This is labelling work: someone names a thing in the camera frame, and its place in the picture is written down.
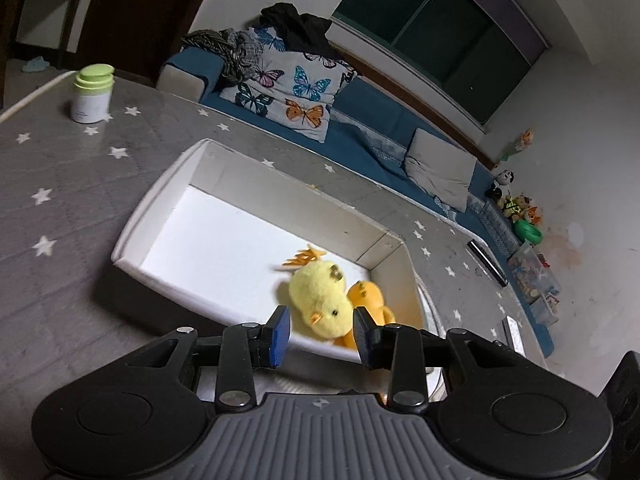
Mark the yellow chick plush toy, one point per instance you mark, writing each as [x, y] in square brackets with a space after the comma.
[320, 292]

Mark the butterfly print pillow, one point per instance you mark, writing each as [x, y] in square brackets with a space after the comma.
[295, 85]

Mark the blue sofa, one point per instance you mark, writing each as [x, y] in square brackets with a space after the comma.
[370, 125]

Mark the dark wooden door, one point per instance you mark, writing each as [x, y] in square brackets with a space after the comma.
[140, 15]

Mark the green plastic bowl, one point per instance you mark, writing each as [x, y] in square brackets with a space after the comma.
[530, 231]

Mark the plaid cloth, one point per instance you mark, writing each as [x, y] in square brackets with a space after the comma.
[230, 50]

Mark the black remote control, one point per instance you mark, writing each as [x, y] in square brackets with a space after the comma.
[487, 262]

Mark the white flat device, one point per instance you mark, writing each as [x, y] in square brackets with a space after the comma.
[514, 335]

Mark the black clothing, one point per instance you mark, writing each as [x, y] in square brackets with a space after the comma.
[305, 30]

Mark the white cardboard box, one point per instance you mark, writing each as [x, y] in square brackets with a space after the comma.
[225, 240]

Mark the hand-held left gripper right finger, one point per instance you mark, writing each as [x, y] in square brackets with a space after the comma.
[362, 342]

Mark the grey cushion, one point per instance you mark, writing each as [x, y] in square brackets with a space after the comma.
[440, 170]

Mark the wooden table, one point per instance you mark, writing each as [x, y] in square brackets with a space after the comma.
[40, 5]

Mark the orange plush toy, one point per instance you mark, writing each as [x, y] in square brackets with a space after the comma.
[367, 296]

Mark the dark window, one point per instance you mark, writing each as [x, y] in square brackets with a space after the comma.
[440, 30]

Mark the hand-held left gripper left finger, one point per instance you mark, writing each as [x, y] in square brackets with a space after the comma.
[280, 336]

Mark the panda plush toy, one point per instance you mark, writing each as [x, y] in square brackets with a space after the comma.
[504, 180]

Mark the pile of small plush toys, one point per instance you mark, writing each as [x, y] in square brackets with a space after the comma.
[522, 207]

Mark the white jar with green lid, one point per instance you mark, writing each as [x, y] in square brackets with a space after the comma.
[90, 100]

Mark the light blue slipper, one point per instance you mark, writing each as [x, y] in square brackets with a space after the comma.
[36, 64]

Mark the small toy box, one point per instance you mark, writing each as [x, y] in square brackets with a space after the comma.
[546, 310]

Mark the clear bin of toys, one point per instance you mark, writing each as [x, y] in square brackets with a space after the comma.
[532, 272]

